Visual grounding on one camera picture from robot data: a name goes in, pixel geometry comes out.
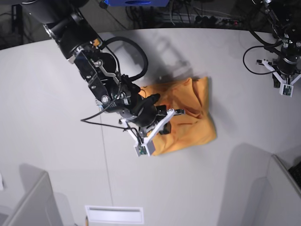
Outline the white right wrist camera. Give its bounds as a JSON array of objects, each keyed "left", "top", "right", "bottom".
[{"left": 134, "top": 141, "right": 155, "bottom": 157}]

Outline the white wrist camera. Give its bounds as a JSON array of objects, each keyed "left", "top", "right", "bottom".
[
  {"left": 134, "top": 141, "right": 155, "bottom": 157},
  {"left": 279, "top": 83, "right": 293, "bottom": 97}
]

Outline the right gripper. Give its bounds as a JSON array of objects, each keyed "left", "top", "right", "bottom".
[{"left": 118, "top": 94, "right": 185, "bottom": 144}]

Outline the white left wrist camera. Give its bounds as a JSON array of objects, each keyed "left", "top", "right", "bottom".
[{"left": 279, "top": 83, "right": 293, "bottom": 97}]

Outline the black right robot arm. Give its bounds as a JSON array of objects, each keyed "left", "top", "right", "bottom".
[{"left": 21, "top": 0, "right": 172, "bottom": 144}]

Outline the grey bin left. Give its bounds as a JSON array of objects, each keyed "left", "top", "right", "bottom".
[{"left": 1, "top": 171, "right": 63, "bottom": 226}]

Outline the blue grey box at top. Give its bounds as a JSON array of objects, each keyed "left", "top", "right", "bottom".
[{"left": 104, "top": 0, "right": 169, "bottom": 7}]

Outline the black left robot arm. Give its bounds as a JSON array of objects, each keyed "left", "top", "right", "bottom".
[{"left": 242, "top": 0, "right": 301, "bottom": 97}]

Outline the white cloth at left edge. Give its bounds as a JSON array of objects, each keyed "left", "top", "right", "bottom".
[{"left": 0, "top": 173, "right": 4, "bottom": 191}]

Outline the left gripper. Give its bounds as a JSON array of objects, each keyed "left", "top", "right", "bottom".
[{"left": 256, "top": 56, "right": 301, "bottom": 89}]

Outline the orange yellow T-shirt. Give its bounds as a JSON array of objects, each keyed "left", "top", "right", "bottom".
[{"left": 139, "top": 77, "right": 217, "bottom": 156}]

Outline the black keyboard at right edge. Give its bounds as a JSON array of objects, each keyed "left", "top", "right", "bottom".
[{"left": 288, "top": 162, "right": 301, "bottom": 187}]

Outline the white table slot plate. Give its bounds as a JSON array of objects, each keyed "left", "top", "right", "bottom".
[{"left": 85, "top": 205, "right": 144, "bottom": 225}]

